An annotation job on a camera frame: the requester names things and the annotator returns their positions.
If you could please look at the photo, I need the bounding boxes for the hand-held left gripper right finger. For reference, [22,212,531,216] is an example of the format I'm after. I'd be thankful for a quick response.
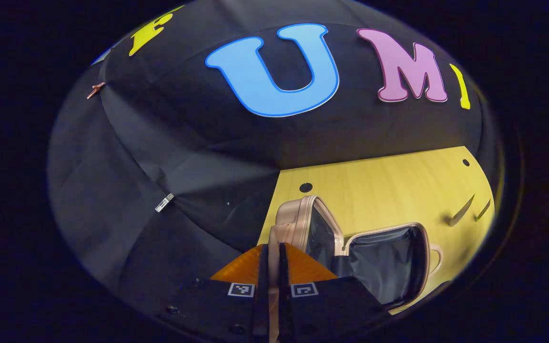
[277,242,392,343]

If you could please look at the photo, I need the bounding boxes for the pink suitcase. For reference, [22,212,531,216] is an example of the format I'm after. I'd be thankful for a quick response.
[258,194,443,343]

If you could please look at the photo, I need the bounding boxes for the black backdrop cloth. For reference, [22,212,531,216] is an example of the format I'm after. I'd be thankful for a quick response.
[48,0,499,315]

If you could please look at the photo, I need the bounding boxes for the white clip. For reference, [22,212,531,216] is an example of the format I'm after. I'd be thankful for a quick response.
[154,192,175,213]

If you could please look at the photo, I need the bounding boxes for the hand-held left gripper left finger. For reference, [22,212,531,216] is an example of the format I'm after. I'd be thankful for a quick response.
[160,243,270,343]

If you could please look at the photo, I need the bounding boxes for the pink clip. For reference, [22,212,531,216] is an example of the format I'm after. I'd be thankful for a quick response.
[86,82,107,100]

